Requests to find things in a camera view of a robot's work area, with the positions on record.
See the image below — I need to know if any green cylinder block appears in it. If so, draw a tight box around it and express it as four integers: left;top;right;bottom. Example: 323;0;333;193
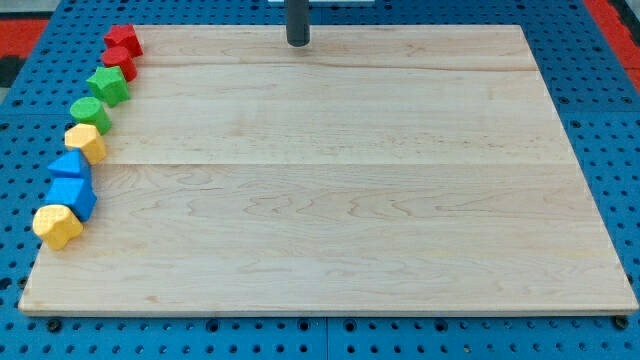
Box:
69;97;112;135

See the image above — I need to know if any yellow star block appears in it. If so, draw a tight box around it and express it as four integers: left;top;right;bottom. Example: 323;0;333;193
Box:
32;205;84;250

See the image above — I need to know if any yellow hexagon block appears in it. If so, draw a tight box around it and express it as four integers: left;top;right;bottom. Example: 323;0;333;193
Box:
64;123;107;165

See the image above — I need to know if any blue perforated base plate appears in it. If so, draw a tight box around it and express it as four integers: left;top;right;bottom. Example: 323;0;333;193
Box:
1;0;639;359

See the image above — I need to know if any red cylinder block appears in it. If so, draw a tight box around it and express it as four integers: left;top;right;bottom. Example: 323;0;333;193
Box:
101;46;137;82

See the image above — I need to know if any blue pentagon block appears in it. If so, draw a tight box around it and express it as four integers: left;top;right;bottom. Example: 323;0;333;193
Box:
45;178;97;222

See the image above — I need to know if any red star block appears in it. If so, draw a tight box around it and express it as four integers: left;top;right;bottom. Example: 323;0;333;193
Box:
103;24;144;58

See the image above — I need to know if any blue triangle block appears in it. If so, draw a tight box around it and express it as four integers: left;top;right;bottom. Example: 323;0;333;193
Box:
47;149;92;180

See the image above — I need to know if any green star block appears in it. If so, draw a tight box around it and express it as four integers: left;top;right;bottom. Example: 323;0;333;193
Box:
86;66;130;107

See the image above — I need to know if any light wooden board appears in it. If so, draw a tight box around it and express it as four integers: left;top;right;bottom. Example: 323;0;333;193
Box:
19;25;638;317

